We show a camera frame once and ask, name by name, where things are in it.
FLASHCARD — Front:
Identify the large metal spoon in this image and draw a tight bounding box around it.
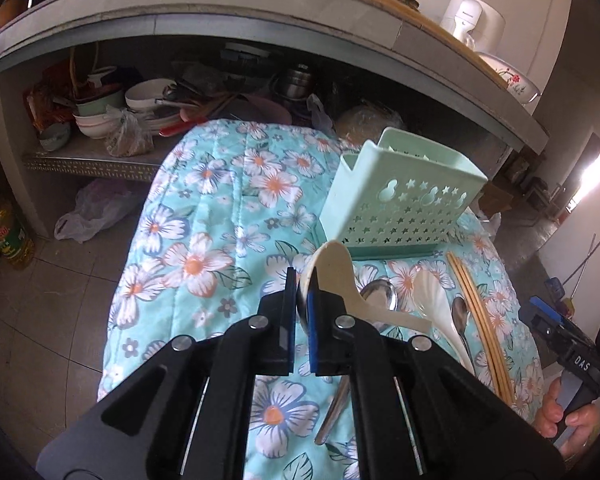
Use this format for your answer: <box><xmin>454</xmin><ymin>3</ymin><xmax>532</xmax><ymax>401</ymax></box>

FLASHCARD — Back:
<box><xmin>312</xmin><ymin>276</ymin><xmax>400</xmax><ymax>447</ymax></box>

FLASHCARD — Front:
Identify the wooden chopstick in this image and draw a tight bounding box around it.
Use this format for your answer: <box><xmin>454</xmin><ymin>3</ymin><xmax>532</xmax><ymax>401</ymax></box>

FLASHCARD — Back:
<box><xmin>450</xmin><ymin>252</ymin><xmax>516</xmax><ymax>404</ymax></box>
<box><xmin>445</xmin><ymin>250</ymin><xmax>513</xmax><ymax>404</ymax></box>

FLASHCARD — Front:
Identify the white ceramic soup spoon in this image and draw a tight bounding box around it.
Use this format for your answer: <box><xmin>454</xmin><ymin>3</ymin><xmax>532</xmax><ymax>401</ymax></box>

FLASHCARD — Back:
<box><xmin>413</xmin><ymin>269</ymin><xmax>475</xmax><ymax>374</ymax></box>

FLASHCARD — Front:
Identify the small metal spoon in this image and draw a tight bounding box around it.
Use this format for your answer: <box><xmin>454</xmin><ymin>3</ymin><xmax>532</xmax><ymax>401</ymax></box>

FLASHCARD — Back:
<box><xmin>451</xmin><ymin>296</ymin><xmax>472</xmax><ymax>360</ymax></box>

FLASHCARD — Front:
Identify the person's right hand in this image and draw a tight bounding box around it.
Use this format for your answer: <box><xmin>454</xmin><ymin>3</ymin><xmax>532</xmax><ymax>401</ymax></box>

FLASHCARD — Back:
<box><xmin>532</xmin><ymin>378</ymin><xmax>600</xmax><ymax>460</ymax></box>

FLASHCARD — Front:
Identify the floral quilted table cover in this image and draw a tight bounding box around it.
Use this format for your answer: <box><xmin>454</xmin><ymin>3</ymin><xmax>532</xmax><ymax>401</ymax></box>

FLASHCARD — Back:
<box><xmin>96</xmin><ymin>117</ymin><xmax>546</xmax><ymax>480</ymax></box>

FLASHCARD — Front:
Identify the mint green utensil holder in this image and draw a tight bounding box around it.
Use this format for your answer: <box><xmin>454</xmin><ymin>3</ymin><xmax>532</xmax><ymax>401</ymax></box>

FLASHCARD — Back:
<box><xmin>315</xmin><ymin>128</ymin><xmax>488</xmax><ymax>260</ymax></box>

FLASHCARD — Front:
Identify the bagged round food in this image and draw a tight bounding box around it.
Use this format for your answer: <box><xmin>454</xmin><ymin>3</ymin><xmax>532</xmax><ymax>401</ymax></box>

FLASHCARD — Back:
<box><xmin>335</xmin><ymin>104</ymin><xmax>404</xmax><ymax>145</ymax></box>

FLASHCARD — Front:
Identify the white plastic bag on floor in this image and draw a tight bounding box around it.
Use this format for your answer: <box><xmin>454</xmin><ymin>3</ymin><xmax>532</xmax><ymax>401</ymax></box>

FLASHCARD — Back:
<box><xmin>54</xmin><ymin>178</ymin><xmax>146</xmax><ymax>243</ymax></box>

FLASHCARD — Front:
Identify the pink plastic basin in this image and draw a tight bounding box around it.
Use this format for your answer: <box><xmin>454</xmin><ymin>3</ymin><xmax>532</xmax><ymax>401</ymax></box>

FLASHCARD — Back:
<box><xmin>226</xmin><ymin>94</ymin><xmax>292</xmax><ymax>126</ymax></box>

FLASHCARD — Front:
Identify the stack of bowls on shelf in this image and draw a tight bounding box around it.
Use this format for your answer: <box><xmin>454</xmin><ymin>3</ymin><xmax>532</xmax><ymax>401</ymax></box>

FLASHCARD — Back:
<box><xmin>74</xmin><ymin>78</ymin><xmax>182</xmax><ymax>139</ymax></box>

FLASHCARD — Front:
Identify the cooking oil bottle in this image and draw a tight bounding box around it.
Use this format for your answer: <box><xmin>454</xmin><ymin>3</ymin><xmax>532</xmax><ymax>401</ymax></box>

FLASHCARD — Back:
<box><xmin>0</xmin><ymin>194</ymin><xmax>35</xmax><ymax>271</ymax></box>

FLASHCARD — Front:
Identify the white floral enamel basin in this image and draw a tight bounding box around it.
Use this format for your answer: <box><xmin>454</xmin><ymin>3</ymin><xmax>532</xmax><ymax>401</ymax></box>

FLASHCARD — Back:
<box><xmin>478</xmin><ymin>52</ymin><xmax>541</xmax><ymax>105</ymax></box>

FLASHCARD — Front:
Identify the white electric kettle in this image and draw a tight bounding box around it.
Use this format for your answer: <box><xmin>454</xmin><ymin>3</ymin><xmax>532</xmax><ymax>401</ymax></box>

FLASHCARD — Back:
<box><xmin>440</xmin><ymin>0</ymin><xmax>506</xmax><ymax>54</ymax></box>

